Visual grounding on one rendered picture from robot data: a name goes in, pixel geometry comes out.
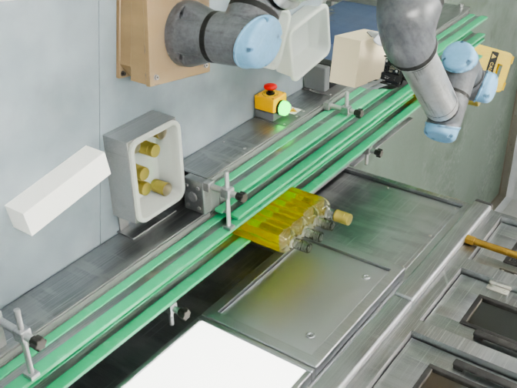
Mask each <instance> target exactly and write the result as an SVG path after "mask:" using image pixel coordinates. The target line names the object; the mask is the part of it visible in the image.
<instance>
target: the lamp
mask: <svg viewBox="0 0 517 388"><path fill-rule="evenodd" d="M290 110H291V105H290V104H289V102H287V101H285V100H280V101H279V102H278V104H277V106H276V112H277V114H278V115H288V114H289V112H290Z"/></svg>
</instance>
